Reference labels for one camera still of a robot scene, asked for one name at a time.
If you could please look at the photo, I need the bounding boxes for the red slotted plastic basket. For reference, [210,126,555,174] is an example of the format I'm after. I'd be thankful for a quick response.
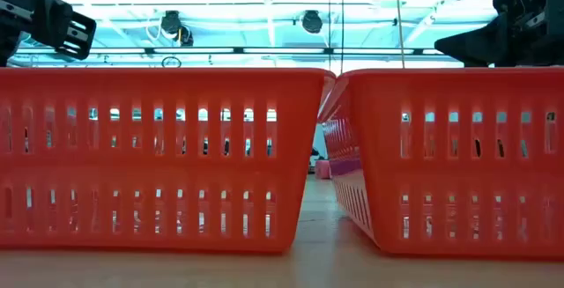
[0,67,337,254]
[317,68,564,261]

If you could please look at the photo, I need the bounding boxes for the black ceiling rail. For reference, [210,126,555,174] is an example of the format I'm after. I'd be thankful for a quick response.
[12,46,446,56]

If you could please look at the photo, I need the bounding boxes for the small black ring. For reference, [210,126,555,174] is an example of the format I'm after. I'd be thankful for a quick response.
[160,55,183,70]

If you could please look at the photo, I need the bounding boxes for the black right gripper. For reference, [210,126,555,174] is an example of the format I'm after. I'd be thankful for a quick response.
[434,0,564,68]

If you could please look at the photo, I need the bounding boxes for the long black cable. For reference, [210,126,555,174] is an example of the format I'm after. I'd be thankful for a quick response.
[338,0,345,77]

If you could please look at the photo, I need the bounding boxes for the black round ceiling fixture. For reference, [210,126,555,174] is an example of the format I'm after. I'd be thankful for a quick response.
[301,10,324,35]
[160,10,195,48]

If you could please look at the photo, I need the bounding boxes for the pink plug charger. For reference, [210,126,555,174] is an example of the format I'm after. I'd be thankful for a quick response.
[314,159,332,181]

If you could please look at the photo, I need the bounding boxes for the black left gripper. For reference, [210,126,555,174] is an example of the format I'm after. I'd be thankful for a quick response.
[0,0,97,68]

